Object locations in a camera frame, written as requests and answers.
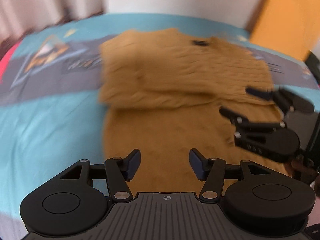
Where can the pink mattress edge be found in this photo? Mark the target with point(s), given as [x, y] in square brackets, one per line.
[6, 58]

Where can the orange wooden headboard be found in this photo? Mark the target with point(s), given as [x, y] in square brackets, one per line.
[290, 27]

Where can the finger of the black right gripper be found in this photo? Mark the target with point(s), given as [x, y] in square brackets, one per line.
[254, 134]
[286, 100]

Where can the blue grey printed bedsheet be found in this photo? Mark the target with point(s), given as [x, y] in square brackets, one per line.
[50, 116]

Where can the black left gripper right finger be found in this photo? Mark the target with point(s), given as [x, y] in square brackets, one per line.
[250, 186]

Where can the pink patterned curtain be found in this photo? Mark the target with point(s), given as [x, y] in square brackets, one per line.
[19, 17]

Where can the mustard cable-knit cardigan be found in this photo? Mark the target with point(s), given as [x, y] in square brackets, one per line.
[164, 89]

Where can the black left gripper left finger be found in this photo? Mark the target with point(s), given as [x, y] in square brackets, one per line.
[117, 171]

